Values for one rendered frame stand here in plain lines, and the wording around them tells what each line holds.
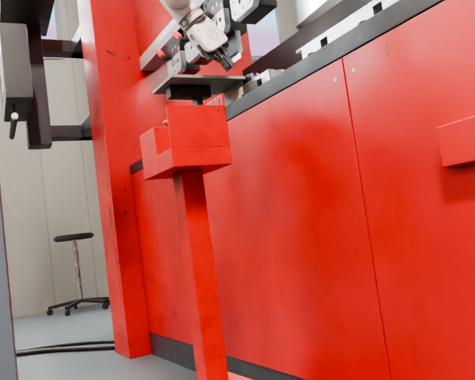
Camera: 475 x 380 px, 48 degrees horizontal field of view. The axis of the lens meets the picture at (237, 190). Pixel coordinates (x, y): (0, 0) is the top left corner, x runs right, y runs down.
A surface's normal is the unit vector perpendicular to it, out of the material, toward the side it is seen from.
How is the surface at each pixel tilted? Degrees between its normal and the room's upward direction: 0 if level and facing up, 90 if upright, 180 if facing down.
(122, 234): 90
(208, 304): 90
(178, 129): 90
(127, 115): 90
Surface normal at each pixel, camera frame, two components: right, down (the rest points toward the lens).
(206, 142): 0.49, -0.14
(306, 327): -0.88, 0.07
